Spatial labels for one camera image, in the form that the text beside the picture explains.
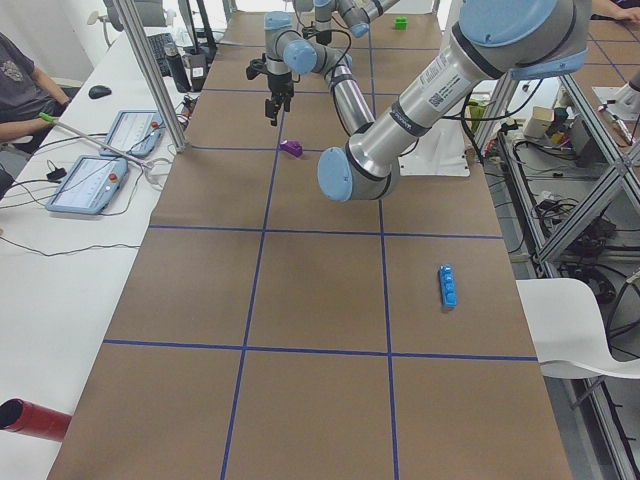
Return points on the green small brick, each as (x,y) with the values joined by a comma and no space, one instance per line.
(400,23)

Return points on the metal rod green handle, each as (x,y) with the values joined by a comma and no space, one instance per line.
(57,123)

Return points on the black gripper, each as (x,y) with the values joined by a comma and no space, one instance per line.
(279,84)

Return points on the black computer mouse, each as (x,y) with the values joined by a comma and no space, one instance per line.
(99,91)

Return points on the black water bottle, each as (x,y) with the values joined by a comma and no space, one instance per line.
(177,68)

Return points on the near blue teach pendant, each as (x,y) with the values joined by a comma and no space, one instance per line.
(89,186)

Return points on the seated person grey shirt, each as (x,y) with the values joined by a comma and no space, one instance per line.
(27,91)

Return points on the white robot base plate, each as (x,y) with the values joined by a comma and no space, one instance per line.
(440,152)

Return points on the blue teach pendant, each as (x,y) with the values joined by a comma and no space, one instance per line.
(136,132)
(89,186)

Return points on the blue studded long brick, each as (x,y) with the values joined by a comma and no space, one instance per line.
(448,288)

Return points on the white plastic chair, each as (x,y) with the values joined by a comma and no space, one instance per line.
(567,330)

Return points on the red cylinder tube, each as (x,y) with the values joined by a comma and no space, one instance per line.
(26,418)

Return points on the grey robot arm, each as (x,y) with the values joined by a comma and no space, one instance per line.
(287,53)
(525,39)

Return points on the purple trapezoid block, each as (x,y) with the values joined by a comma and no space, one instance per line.
(292,147)

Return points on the far blue teach pendant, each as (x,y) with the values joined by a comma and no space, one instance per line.
(136,132)

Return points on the black keyboard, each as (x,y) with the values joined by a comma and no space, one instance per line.
(157,44)

